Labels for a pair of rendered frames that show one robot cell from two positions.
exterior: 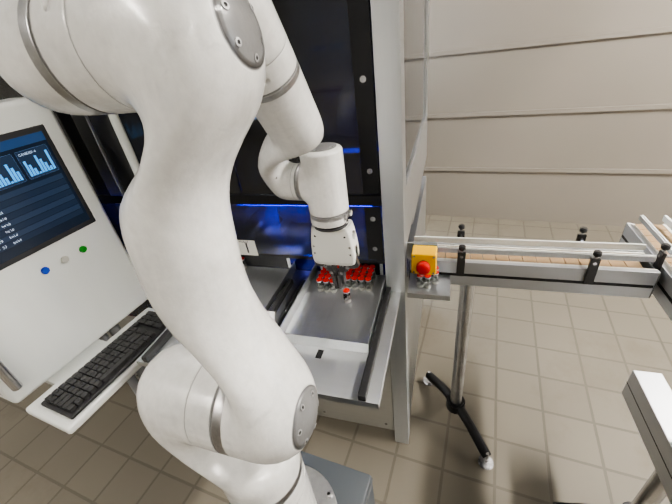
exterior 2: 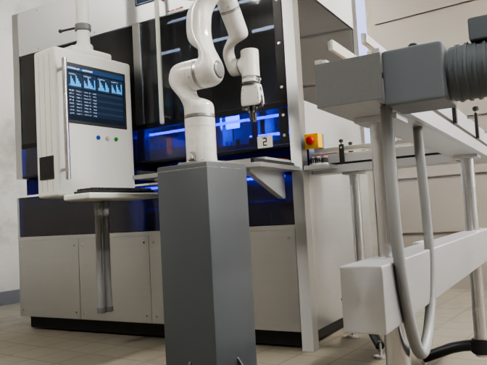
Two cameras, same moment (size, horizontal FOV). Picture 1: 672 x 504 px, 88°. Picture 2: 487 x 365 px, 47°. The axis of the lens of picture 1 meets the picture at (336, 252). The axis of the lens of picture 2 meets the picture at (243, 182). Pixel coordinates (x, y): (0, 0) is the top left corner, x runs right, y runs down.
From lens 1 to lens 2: 2.11 m
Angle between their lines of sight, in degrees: 37
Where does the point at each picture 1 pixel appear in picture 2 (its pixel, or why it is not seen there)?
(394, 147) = (293, 72)
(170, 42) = not seen: outside the picture
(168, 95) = not seen: outside the picture
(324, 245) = (246, 93)
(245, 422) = (202, 55)
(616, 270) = not seen: hidden behind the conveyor
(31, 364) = (73, 179)
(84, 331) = (98, 184)
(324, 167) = (248, 53)
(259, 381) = (209, 48)
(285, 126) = (232, 24)
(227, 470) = (190, 97)
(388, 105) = (289, 52)
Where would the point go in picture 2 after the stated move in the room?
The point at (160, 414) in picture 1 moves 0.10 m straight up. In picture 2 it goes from (177, 67) to (177, 42)
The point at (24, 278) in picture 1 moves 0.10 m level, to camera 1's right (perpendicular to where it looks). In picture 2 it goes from (90, 135) to (108, 133)
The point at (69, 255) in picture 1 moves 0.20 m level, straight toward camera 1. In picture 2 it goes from (109, 137) to (121, 132)
